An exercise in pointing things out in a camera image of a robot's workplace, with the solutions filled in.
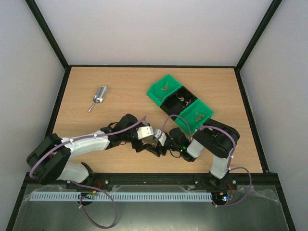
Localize white slotted cable duct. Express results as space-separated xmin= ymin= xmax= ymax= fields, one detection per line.
xmin=29 ymin=192 xmax=212 ymax=202

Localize black bin with swirl lollipops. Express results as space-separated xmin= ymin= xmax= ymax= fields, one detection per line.
xmin=160 ymin=86 xmax=197 ymax=116

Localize silver metal scoop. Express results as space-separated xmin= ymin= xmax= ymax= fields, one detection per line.
xmin=88 ymin=86 xmax=108 ymax=113

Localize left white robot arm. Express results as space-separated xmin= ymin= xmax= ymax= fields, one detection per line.
xmin=26 ymin=114 xmax=154 ymax=185

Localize gold jar lid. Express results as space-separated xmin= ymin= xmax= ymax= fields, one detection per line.
xmin=141 ymin=137 xmax=156 ymax=145

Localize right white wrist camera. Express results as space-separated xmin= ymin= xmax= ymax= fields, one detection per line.
xmin=154 ymin=129 xmax=167 ymax=146

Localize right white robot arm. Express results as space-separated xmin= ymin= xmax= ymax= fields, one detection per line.
xmin=154 ymin=119 xmax=240 ymax=189

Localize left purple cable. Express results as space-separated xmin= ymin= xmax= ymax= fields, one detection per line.
xmin=29 ymin=115 xmax=148 ymax=227

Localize green bin with gummy candies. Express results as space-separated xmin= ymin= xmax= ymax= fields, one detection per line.
xmin=175 ymin=99 xmax=214 ymax=135

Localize black aluminium frame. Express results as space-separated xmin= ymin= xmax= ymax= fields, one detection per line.
xmin=6 ymin=0 xmax=296 ymax=231

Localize green bin with square lollipops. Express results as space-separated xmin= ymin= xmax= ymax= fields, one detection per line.
xmin=147 ymin=74 xmax=182 ymax=106

